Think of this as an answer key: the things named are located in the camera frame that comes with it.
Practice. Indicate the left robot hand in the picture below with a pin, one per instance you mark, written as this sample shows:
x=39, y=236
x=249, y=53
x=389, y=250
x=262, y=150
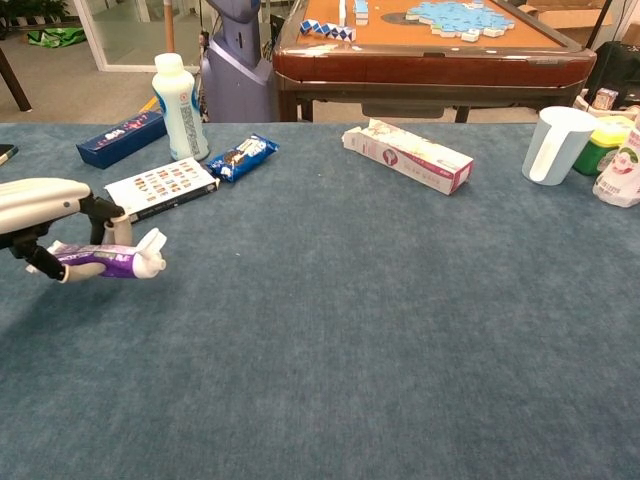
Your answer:
x=40, y=200

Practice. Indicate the purple toothpaste tube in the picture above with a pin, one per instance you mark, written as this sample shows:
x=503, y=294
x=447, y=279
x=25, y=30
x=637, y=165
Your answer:
x=120, y=260

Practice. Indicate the dark blue long box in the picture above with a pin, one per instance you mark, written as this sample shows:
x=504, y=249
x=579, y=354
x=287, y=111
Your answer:
x=120, y=139

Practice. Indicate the pink white carton box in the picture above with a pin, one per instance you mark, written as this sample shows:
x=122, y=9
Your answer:
x=410, y=157

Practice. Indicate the dark wooden table leg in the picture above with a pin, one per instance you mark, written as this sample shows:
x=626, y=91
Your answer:
x=12, y=80

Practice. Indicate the white and black flat box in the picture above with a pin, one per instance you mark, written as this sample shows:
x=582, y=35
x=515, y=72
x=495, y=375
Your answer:
x=165, y=187

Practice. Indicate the white milk drink bottle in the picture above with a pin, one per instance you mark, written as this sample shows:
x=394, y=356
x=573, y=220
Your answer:
x=180, y=115

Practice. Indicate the green bag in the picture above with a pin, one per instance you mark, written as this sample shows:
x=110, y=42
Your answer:
x=55, y=36

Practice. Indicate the blue cookie packet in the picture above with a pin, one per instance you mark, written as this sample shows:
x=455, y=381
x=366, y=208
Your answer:
x=242, y=156

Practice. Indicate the wooden pole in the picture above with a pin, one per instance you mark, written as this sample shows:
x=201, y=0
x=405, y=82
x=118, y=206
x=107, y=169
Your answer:
x=170, y=25

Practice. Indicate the blue tablecloth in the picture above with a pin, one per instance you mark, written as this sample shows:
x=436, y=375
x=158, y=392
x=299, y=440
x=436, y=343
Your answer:
x=320, y=325

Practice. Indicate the blue white snake puzzle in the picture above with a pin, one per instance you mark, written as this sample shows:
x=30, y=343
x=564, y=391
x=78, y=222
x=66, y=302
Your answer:
x=327, y=30

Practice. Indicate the brown mahjong table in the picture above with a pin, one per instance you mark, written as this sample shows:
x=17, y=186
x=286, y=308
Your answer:
x=425, y=70

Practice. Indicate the pile of blue mahjong tiles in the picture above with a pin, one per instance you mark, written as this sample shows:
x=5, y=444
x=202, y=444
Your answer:
x=457, y=17

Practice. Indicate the light blue cup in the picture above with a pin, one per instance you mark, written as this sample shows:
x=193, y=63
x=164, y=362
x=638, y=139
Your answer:
x=555, y=145

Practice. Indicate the cardboard box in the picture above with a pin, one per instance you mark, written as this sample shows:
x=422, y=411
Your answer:
x=570, y=17

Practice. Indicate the green jar with yellow lid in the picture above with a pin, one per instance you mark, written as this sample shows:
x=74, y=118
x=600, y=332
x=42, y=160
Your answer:
x=600, y=150

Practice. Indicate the white pouch with pink print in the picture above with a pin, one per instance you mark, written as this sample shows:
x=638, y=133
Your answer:
x=622, y=175

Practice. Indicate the black bag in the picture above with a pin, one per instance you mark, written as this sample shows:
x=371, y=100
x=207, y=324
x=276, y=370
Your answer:
x=617, y=65

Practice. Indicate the white glass door frame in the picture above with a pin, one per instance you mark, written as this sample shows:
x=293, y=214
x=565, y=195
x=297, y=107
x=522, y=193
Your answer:
x=100, y=50

